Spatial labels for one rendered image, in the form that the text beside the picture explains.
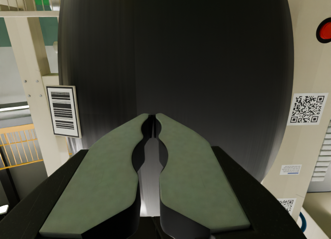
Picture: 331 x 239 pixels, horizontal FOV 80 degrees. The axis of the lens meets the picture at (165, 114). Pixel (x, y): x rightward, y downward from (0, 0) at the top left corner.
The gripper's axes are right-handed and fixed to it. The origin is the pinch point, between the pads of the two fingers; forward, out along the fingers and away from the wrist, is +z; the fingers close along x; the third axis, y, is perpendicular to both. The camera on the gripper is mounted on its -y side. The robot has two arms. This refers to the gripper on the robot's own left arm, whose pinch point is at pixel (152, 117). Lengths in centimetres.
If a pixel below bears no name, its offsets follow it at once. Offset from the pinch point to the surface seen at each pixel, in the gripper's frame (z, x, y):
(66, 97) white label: 9.3, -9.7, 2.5
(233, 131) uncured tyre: 7.1, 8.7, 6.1
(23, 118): 426, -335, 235
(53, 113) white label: 9.5, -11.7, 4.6
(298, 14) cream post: 29.4, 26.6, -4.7
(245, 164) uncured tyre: 6.7, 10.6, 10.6
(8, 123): 413, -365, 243
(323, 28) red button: 28.4, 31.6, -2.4
